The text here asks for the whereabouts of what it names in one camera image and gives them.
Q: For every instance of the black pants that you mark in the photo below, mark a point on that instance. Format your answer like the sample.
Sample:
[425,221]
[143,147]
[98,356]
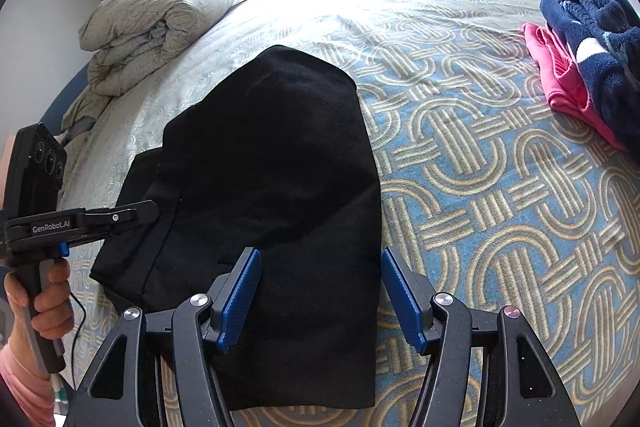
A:
[280,187]

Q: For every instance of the person's left forearm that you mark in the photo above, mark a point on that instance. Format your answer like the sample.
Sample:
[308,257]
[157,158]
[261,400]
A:
[25,382]

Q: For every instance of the dark blue headboard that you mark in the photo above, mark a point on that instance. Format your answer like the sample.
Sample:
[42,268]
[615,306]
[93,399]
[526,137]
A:
[62,107]

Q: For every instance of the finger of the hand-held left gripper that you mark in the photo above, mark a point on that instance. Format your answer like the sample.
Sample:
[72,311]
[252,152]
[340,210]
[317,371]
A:
[125,216]

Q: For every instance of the person's left hand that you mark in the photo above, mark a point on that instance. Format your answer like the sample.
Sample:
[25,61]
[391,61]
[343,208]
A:
[47,302]

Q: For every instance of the navy fleece garment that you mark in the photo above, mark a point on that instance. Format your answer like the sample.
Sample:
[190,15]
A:
[600,32]

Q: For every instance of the pink garment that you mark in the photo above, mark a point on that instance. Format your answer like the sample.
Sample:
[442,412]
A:
[565,77]

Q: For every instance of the folded grey duvet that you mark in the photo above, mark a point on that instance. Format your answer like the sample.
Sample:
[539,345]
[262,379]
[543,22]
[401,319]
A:
[150,27]

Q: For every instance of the patterned blue grey bedspread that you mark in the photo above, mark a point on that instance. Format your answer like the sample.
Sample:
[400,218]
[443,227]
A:
[475,157]

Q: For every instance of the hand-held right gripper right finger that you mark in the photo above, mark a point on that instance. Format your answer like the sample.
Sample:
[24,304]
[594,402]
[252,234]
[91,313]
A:
[401,302]

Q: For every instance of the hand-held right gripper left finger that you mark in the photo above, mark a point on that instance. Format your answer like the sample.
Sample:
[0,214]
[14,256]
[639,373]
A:
[242,302]

